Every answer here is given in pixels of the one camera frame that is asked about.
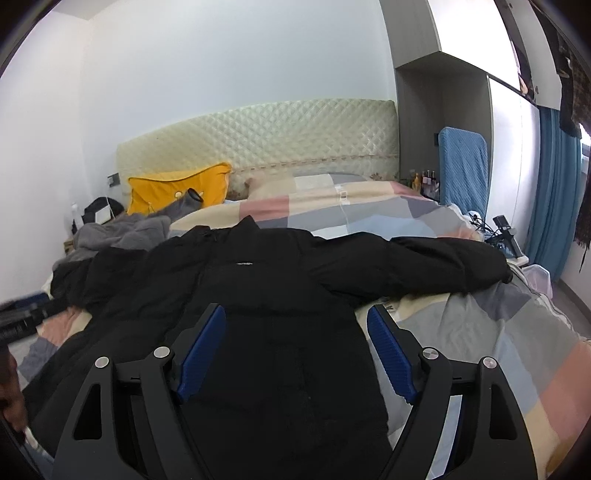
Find black puffer jacket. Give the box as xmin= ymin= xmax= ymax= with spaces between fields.
xmin=24 ymin=218 xmax=512 ymax=479

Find person's left hand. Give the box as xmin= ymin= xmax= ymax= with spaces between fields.
xmin=1 ymin=350 xmax=28 ymax=432

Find wooden nightstand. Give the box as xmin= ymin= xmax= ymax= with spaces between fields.
xmin=63 ymin=238 xmax=74 ymax=254

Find patchwork pastel bed quilt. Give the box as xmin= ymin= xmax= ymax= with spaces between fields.
xmin=8 ymin=172 xmax=591 ymax=480

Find black bag on nightstand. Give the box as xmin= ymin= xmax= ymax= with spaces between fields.
xmin=82 ymin=197 xmax=124 ymax=225

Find grey fleece garment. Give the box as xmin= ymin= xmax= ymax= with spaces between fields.
xmin=51 ymin=187 xmax=205 ymax=273

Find translucent plastic bag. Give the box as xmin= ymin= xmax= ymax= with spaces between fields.
xmin=521 ymin=264 xmax=554 ymax=299

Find black tripod device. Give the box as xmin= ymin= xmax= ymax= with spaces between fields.
xmin=468 ymin=211 xmax=523 ymax=259

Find blue curtain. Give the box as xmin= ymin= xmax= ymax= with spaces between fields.
xmin=526 ymin=107 xmax=582 ymax=281

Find yellow pillow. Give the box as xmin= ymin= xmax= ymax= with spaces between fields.
xmin=127 ymin=162 xmax=231 ymax=215

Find bottles on shelf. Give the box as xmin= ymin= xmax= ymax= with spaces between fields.
xmin=409 ymin=170 xmax=440 ymax=201

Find blue towel covered chair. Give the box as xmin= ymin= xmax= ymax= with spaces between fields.
xmin=438 ymin=127 xmax=489 ymax=217

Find cream quilted headboard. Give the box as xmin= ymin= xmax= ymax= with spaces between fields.
xmin=116 ymin=98 xmax=400 ymax=200

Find grey white wardrobe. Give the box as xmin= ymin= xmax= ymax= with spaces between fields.
xmin=381 ymin=1 xmax=560 ymax=230

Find grey wall socket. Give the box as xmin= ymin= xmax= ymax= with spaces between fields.
xmin=107 ymin=173 xmax=120 ymax=188

